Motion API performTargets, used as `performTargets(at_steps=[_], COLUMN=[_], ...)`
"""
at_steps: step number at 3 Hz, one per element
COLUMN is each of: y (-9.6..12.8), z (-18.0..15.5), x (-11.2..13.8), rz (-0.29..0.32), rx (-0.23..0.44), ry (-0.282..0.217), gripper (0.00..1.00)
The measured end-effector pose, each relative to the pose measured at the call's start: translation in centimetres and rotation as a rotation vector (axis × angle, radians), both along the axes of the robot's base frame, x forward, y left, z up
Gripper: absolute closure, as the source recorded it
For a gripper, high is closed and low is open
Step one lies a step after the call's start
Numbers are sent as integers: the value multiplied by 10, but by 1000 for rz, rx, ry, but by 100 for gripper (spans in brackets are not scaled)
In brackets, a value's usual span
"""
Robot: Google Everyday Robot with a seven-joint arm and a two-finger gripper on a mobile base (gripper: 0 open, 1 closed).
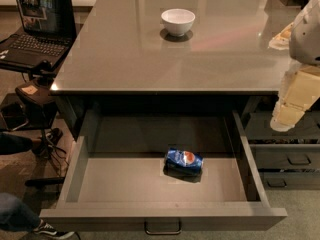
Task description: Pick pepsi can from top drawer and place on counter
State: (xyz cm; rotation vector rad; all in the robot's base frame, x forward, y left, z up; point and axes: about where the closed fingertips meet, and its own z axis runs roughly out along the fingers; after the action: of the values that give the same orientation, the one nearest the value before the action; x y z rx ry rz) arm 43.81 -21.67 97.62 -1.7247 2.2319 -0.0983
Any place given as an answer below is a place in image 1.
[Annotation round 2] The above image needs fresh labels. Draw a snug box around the person leg in jeans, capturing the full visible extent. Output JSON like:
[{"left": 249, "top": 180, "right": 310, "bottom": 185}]
[{"left": 0, "top": 193, "right": 41, "bottom": 232}]

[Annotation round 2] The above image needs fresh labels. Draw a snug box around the grey lower side drawer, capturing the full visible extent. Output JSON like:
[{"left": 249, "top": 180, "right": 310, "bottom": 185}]
[{"left": 260, "top": 172, "right": 320, "bottom": 190}]

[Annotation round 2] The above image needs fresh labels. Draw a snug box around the yellow sticky note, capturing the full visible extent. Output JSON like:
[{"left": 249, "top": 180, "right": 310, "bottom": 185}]
[{"left": 21, "top": 85, "right": 38, "bottom": 95}]

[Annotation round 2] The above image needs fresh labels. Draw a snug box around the grey middle side drawer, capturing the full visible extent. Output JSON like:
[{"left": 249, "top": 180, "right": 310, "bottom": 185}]
[{"left": 250, "top": 144, "right": 320, "bottom": 169}]

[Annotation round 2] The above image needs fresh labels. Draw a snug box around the black drawer handle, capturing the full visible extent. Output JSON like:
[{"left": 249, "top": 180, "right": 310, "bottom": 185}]
[{"left": 144, "top": 219, "right": 182, "bottom": 236}]

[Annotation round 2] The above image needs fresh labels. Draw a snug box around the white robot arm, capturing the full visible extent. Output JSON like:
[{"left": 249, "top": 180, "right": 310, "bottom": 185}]
[{"left": 269, "top": 0, "right": 320, "bottom": 132}]

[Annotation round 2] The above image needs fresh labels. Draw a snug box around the open grey top drawer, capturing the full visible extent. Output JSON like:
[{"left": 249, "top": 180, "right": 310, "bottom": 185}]
[{"left": 41, "top": 111, "right": 287, "bottom": 231}]

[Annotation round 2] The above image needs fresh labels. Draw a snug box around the white ceramic bowl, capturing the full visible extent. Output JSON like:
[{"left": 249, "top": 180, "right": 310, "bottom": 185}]
[{"left": 161, "top": 9, "right": 195, "bottom": 37}]

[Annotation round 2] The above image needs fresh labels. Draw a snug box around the blue pepsi can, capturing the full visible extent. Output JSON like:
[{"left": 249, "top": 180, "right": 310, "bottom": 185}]
[{"left": 164, "top": 148, "right": 203, "bottom": 176}]

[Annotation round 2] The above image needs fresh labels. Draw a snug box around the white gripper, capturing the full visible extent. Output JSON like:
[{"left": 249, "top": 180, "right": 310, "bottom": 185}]
[{"left": 269, "top": 23, "right": 320, "bottom": 132}]

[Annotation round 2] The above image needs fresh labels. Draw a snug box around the black and white sneaker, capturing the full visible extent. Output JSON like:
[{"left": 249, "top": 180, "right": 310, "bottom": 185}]
[{"left": 32, "top": 221, "right": 74, "bottom": 240}]

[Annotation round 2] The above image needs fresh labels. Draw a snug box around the black laptop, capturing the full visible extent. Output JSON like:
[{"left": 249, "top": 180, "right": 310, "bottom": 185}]
[{"left": 0, "top": 0, "right": 77, "bottom": 71}]

